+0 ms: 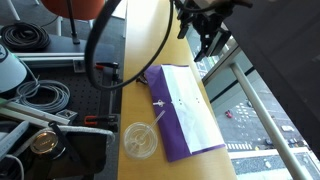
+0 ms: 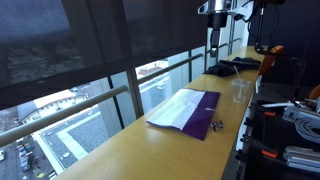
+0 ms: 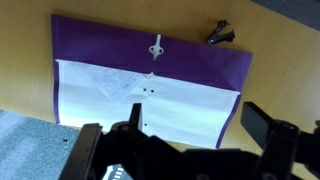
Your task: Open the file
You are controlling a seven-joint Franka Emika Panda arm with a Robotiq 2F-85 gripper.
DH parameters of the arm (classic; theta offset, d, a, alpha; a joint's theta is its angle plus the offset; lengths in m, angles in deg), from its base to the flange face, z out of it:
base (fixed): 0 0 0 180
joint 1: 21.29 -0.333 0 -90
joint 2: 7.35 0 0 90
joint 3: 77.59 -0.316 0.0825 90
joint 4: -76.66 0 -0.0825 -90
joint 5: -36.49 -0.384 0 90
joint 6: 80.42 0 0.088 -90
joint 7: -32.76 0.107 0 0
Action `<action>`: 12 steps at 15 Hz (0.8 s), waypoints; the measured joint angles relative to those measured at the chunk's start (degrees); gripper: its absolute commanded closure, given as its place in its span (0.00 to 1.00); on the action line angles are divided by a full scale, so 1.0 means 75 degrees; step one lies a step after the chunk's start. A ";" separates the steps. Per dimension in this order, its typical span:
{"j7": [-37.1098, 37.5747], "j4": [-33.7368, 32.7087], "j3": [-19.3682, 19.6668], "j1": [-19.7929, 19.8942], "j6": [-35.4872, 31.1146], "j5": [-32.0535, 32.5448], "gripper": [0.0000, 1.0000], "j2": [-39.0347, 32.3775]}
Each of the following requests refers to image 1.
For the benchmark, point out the aluminium extrusion bar with bracket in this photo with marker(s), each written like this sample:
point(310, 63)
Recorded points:
point(30, 113)

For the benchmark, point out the clear drinking straw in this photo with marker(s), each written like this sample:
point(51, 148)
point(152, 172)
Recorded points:
point(156, 120)

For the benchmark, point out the dark window roller shade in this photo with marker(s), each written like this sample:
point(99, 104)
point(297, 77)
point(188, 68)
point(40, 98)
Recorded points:
point(283, 50)

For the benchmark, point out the orange chair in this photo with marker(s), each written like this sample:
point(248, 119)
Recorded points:
point(83, 8)

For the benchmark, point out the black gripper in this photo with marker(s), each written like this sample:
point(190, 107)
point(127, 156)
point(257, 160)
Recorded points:
point(206, 18)

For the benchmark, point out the black bag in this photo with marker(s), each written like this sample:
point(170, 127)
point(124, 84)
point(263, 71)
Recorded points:
point(86, 150)

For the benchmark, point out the gold capped black cylinder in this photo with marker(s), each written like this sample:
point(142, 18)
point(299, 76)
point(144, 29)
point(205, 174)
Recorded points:
point(44, 143)

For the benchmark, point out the orange black bar clamp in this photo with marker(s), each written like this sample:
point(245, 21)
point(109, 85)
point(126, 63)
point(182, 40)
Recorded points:
point(108, 65)
point(100, 120)

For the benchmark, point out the black camera stand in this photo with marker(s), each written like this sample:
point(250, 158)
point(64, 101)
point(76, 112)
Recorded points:
point(72, 23)

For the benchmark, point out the black perforated board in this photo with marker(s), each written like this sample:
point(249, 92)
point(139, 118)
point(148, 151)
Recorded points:
point(76, 96)

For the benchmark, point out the white paper sheet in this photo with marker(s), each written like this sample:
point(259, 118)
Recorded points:
point(193, 113)

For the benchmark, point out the purple cloth napkin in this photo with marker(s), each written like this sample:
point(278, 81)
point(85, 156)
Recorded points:
point(166, 133)

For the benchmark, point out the grey metal handrail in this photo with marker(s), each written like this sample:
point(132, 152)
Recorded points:
point(266, 123)

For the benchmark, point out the clear plastic cup with lid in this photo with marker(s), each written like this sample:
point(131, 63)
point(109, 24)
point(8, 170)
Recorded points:
point(140, 141)

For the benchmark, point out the white rounded robot base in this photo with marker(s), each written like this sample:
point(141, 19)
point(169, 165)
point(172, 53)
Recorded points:
point(10, 71)

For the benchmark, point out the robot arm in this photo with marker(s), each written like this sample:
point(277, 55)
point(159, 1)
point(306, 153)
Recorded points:
point(216, 2)

